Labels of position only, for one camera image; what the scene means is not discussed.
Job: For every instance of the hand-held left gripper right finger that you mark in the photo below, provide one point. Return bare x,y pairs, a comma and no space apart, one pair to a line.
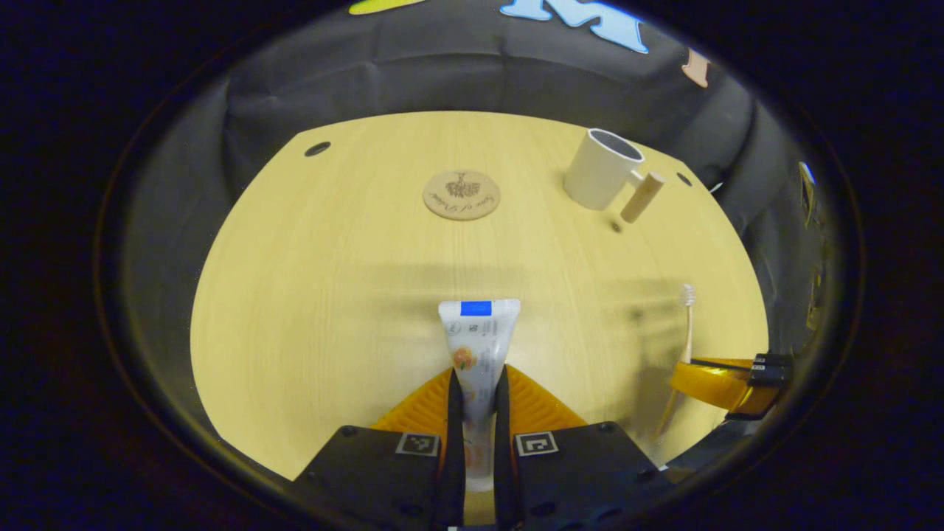
504,457

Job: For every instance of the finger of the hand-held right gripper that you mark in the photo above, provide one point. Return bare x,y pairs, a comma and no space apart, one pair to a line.
715,383

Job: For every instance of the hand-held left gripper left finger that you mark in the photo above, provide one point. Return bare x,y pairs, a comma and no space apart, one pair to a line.
455,457

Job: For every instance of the pale toothbrush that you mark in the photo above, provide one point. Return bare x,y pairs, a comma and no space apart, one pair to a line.
688,324

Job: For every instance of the white toothpaste tube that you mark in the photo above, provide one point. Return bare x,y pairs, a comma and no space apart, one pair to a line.
479,346

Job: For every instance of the round wooden coaster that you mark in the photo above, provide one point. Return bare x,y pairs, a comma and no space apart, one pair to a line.
462,195

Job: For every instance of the black backdrop cloth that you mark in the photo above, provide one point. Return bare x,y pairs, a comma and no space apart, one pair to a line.
442,74

